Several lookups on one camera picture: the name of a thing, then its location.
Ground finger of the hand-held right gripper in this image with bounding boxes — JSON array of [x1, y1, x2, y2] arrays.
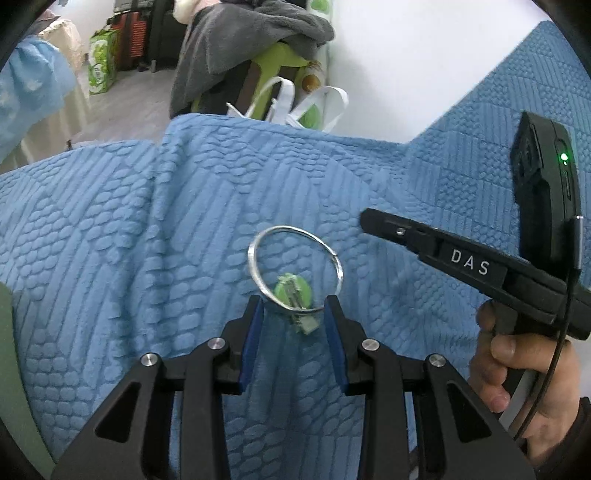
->
[[360, 208, 509, 296]]

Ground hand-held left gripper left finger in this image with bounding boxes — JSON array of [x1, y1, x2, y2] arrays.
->
[[50, 294, 265, 480]]

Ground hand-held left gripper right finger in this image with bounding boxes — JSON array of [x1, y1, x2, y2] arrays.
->
[[324, 294, 536, 480]]

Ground small green clip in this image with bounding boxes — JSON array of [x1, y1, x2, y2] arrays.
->
[[272, 272, 320, 336]]

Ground silver bangle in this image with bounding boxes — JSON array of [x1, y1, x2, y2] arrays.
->
[[247, 224, 345, 320]]

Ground pale green jewelry box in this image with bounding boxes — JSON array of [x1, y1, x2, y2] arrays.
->
[[0, 281, 57, 480]]

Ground person's right forearm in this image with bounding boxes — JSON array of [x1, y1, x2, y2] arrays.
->
[[526, 394, 591, 480]]

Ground person's right hand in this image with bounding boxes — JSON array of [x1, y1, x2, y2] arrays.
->
[[468, 299, 583, 472]]

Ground blue textured blanket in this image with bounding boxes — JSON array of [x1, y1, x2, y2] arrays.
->
[[0, 21, 591, 480]]

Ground white green printed board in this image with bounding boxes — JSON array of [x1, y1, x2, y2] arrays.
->
[[298, 0, 334, 132]]

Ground green plastic stool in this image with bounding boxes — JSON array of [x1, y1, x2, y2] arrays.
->
[[191, 41, 324, 131]]

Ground grey clothing pile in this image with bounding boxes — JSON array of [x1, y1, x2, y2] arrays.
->
[[170, 0, 336, 119]]

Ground green carton box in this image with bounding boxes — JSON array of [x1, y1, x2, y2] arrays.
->
[[88, 28, 119, 97]]

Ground red suitcase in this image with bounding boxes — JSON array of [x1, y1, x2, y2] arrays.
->
[[107, 10, 155, 71]]

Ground beige blanket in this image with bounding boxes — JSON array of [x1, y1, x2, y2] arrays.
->
[[27, 17, 94, 153]]

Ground light blue cloth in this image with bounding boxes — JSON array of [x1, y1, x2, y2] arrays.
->
[[0, 36, 66, 162]]

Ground black cable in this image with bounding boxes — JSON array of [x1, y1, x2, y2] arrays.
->
[[512, 216, 586, 446]]

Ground white handled tote bag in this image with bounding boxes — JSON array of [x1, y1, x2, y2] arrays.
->
[[225, 76, 350, 132]]

